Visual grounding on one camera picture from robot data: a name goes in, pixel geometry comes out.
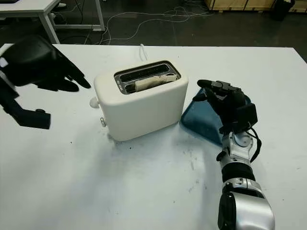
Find white toaster power cord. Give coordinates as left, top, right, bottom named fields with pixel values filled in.
left=139, top=44, right=149, bottom=62

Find wooden crates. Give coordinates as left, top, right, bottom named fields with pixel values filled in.
left=203, top=0, right=307, bottom=12

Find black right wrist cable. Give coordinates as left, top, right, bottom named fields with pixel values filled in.
left=247, top=121, right=262, bottom=162

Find white bread slice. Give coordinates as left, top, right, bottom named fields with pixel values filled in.
left=135, top=73, right=178, bottom=92

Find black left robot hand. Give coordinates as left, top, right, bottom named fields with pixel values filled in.
left=0, top=34, right=92, bottom=93

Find white floor cable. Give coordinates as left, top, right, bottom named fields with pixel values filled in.
left=99, top=6, right=212, bottom=45

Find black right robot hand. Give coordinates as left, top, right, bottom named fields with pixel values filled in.
left=193, top=79, right=248, bottom=129

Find white office desk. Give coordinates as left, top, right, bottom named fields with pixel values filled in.
left=0, top=0, right=105, bottom=45

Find blue plastic tray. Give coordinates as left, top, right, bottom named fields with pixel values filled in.
left=180, top=86, right=256, bottom=146

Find black waste bin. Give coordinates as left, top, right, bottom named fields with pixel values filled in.
left=271, top=0, right=295, bottom=21

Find white two-slot toaster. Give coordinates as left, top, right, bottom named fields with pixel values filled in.
left=89, top=59, right=189, bottom=142

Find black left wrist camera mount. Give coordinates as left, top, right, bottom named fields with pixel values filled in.
left=0, top=71, right=52, bottom=130

